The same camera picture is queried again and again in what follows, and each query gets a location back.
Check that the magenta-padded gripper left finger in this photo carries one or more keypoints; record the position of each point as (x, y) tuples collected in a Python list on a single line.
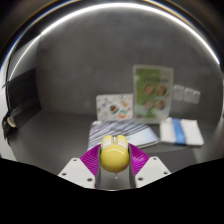
[(79, 171)]

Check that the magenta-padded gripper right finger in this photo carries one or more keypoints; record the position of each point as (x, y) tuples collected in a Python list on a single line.
[(150, 170)]

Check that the yellow computer mouse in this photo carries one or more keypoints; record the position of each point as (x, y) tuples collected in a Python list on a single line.
[(114, 154)]

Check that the striped grey mouse pad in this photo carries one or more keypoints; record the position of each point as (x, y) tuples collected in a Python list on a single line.
[(126, 132)]

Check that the white and blue packet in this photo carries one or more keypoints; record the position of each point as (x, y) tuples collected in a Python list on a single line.
[(181, 131)]

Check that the white printed small card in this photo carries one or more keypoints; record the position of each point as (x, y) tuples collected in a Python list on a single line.
[(115, 107)]

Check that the green printed standing card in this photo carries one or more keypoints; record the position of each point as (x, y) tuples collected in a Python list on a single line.
[(152, 91)]

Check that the white wall socket plates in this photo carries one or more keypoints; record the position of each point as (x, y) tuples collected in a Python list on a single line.
[(186, 93)]

